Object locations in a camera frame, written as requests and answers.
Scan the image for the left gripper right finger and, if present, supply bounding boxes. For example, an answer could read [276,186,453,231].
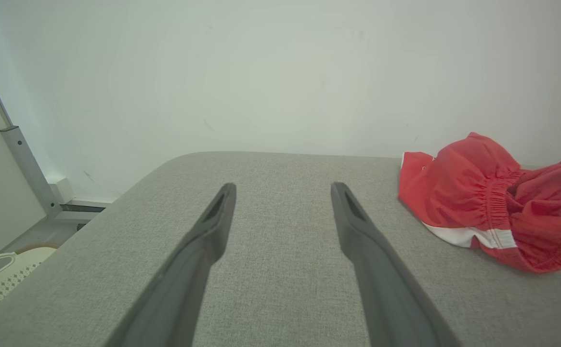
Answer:
[330,181,462,347]

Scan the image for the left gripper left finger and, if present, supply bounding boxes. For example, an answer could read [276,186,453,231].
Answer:
[104,182,238,347]

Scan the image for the red shorts with white stripe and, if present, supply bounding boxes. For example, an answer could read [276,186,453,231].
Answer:
[398,132,561,275]

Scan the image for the cream perforated laundry basket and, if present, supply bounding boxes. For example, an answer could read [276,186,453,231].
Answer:
[0,246,59,329]

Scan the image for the grey metal frame post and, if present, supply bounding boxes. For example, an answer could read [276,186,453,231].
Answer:
[0,39,63,221]

